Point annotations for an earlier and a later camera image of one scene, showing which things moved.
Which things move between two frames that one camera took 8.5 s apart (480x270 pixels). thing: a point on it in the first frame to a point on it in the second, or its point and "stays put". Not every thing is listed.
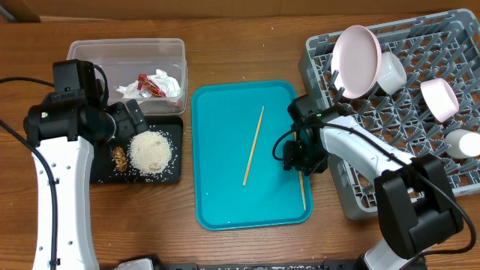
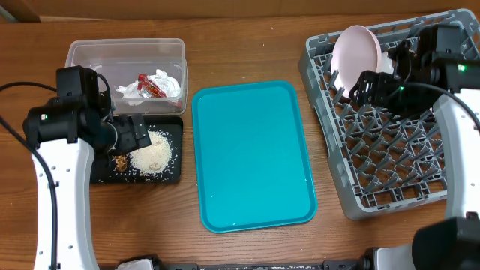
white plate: x=355 y=61 stays put
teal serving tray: x=238 y=182 stays put
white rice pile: x=150 y=152 stays put
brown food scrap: x=120 y=159 stays put
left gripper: x=127 y=127 to x=130 y=140
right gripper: x=294 y=157 to x=383 y=82
